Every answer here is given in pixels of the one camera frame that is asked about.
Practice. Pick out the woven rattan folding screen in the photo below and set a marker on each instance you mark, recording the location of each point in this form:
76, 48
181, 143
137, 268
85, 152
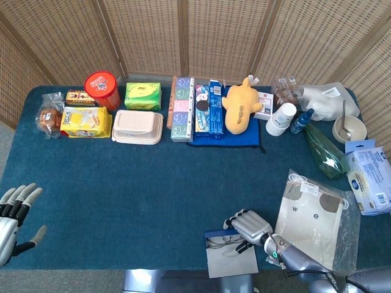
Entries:
214, 36

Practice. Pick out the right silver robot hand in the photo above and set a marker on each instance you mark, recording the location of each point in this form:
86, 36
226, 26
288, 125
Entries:
252, 227

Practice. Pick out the yellow biscuit pack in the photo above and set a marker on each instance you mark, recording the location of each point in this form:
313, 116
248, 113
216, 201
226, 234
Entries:
85, 122

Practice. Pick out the white cloth in clear bag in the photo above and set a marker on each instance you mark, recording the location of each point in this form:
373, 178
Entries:
308, 219

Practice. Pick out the orange tub with red lid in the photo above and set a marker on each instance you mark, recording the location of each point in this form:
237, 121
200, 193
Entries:
100, 85

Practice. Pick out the metal spoon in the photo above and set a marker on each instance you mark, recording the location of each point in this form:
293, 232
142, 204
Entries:
343, 116

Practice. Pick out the bread in clear bag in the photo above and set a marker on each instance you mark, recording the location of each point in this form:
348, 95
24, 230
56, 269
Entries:
49, 119

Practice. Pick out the pastel pocket tissue multipack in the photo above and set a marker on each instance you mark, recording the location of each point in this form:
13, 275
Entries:
182, 110

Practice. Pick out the beige bowl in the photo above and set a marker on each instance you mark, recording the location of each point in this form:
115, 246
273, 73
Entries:
355, 125

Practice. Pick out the green tissue pack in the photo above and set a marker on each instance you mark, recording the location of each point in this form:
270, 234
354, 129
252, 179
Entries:
142, 96

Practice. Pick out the small brown printed box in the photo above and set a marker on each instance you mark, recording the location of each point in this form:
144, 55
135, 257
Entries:
78, 97

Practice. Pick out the small white box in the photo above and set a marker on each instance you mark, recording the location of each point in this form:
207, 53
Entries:
265, 107

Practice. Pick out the blue white wet wipes pack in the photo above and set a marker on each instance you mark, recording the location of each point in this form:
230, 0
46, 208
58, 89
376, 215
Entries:
369, 174

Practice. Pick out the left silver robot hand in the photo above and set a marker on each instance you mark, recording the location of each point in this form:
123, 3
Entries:
7, 229

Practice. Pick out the dark blue cookie box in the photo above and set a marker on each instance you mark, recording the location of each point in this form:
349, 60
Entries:
216, 116

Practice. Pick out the stack of paper cups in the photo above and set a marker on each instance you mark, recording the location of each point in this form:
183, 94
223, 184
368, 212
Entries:
281, 119

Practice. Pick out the brown snacks in clear pack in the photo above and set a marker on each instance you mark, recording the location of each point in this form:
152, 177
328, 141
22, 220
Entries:
285, 90

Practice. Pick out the yellow plush toy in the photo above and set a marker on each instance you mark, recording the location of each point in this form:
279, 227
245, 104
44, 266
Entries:
239, 107

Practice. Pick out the teal felt table cover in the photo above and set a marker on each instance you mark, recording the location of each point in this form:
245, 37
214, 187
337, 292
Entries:
91, 183

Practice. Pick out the green plastic bottle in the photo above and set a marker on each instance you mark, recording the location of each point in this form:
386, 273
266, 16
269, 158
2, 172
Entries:
323, 152

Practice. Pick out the blue spray bottle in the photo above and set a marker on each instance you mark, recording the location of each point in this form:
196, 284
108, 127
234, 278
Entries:
301, 122

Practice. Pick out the beige lidded lunch box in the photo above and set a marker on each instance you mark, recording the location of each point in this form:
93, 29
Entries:
137, 125

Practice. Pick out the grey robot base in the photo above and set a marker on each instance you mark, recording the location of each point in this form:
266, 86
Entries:
183, 282

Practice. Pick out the light blue cookie box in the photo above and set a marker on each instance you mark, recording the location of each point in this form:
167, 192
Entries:
202, 107

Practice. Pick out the blue cardboard glasses case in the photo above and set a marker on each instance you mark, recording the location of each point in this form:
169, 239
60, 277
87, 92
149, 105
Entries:
232, 264

